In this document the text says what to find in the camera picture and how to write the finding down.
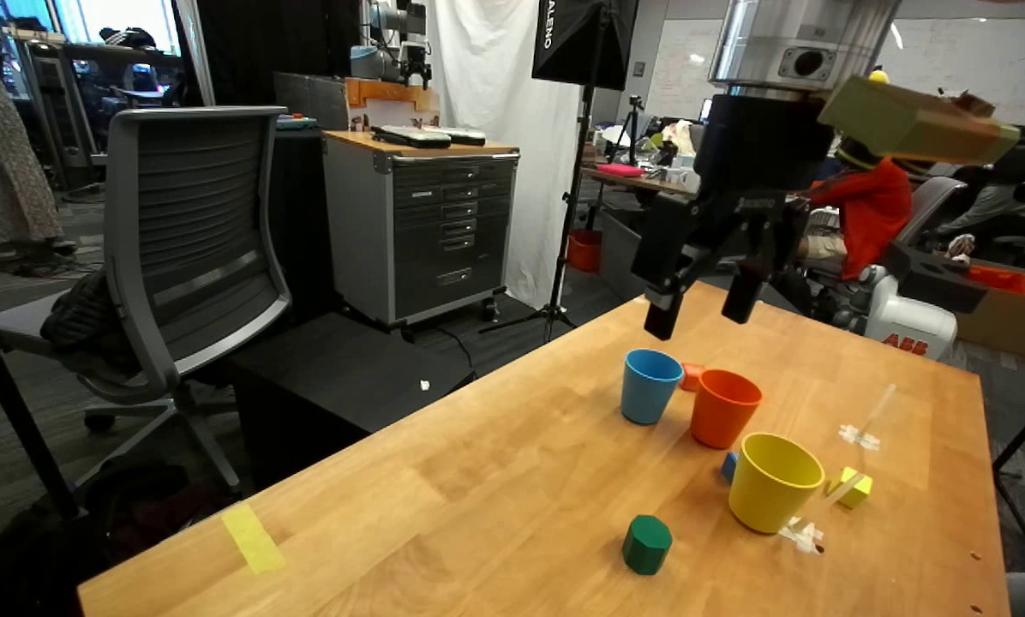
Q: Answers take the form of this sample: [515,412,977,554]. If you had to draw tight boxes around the white paper scrap with stick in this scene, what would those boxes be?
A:
[781,519,829,559]

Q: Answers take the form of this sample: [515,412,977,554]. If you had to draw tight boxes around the white hanging curtain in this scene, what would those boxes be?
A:
[420,0,588,316]

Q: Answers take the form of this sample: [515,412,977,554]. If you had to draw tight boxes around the black light stand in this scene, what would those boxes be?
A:
[537,84,608,336]

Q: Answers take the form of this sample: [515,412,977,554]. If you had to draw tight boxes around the blue plastic cup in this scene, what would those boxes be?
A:
[617,347,688,428]

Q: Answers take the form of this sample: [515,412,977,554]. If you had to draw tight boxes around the grey mesh office chair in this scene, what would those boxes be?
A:
[0,103,297,494]

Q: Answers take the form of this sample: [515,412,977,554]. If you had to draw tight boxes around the black flat device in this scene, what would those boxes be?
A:
[371,119,456,151]

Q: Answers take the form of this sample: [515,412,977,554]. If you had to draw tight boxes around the red fabric bundle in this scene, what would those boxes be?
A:
[808,159,914,286]

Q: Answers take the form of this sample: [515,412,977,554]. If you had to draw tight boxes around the tan cardboard box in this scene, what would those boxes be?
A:
[952,290,1025,368]

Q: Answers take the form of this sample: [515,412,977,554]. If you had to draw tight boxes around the black stand leg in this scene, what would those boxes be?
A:
[0,286,85,524]

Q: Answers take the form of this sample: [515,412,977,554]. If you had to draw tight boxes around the olive wrist camera box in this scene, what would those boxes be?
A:
[817,74,1022,170]

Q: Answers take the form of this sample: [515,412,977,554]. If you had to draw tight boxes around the orange bucket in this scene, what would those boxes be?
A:
[563,224,608,277]

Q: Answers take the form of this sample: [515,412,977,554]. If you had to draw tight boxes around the yellow plastic cup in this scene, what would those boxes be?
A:
[727,428,829,539]

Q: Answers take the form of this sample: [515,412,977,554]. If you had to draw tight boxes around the yellow wooden block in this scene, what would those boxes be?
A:
[833,464,876,516]

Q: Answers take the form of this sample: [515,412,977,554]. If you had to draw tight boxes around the brown cardboard box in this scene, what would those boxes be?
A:
[343,77,440,131]

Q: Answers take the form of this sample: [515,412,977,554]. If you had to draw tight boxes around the orange plastic cup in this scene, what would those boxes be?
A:
[684,368,763,452]

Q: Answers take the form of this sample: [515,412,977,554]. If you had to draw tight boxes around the green wooden cylinder block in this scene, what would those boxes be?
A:
[621,511,675,579]

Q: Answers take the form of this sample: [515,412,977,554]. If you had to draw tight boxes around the black softbox light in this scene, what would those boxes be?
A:
[527,0,640,92]

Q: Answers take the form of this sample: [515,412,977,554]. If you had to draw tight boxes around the yellow tape strip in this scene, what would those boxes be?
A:
[219,500,292,579]

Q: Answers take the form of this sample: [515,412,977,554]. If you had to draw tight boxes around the white ABB robot base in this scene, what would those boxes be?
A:
[863,269,964,364]

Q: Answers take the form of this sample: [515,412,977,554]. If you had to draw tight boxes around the grey drawer cabinet wooden top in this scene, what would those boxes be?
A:
[320,126,523,332]

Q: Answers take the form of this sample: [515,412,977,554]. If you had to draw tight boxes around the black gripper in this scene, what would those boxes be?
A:
[628,91,841,342]

